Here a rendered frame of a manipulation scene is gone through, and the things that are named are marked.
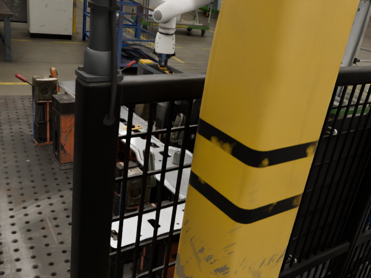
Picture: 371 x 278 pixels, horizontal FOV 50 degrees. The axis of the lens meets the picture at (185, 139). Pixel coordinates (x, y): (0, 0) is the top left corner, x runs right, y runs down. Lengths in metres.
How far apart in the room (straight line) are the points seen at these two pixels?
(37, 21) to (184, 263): 8.03
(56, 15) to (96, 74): 8.09
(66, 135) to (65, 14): 6.64
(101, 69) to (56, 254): 1.16
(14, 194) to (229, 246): 1.45
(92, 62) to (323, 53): 0.21
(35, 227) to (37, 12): 7.03
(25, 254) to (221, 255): 1.11
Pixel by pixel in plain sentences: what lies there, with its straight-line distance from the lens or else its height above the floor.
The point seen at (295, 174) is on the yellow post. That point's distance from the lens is 0.43.
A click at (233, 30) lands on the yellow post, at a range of 0.39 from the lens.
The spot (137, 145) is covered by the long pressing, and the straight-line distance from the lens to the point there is 1.55.
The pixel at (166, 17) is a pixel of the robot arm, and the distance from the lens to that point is 1.95.
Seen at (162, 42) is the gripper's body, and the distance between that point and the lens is 2.06.
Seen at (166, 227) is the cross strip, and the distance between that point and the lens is 1.11.
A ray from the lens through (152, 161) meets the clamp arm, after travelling 1.26.
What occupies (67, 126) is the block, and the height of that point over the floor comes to 0.91.
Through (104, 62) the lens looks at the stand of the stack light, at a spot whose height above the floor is 1.57.
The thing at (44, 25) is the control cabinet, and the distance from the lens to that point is 8.45.
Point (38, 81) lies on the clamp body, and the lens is 2.09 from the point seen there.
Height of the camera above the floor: 1.66
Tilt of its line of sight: 23 degrees down
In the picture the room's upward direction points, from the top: 8 degrees clockwise
